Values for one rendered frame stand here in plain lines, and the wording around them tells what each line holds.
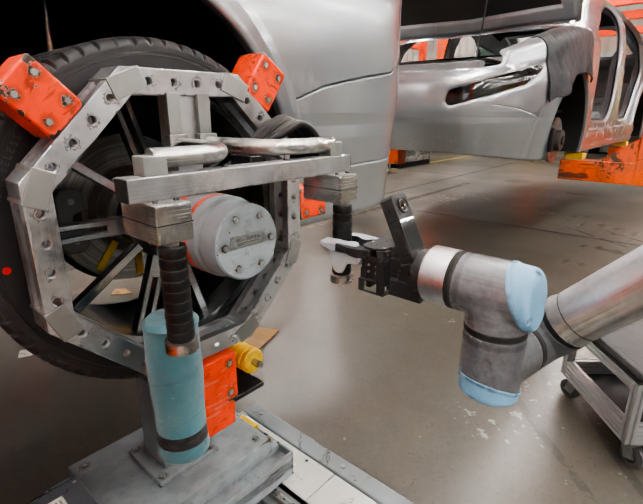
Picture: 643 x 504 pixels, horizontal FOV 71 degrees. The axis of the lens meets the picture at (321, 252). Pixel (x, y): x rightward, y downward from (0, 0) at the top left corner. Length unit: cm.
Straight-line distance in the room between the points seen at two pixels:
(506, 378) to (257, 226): 44
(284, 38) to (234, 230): 60
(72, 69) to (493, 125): 262
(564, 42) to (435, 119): 88
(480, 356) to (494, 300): 9
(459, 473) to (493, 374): 90
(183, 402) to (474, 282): 49
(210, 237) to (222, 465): 68
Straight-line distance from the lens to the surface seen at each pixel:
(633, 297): 72
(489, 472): 161
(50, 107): 74
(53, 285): 77
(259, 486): 130
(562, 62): 338
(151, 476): 125
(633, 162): 413
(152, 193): 59
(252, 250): 75
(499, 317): 66
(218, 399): 101
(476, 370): 71
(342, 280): 83
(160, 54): 91
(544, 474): 166
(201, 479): 122
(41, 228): 75
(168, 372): 76
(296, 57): 122
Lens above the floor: 106
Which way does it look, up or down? 18 degrees down
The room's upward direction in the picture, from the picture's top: straight up
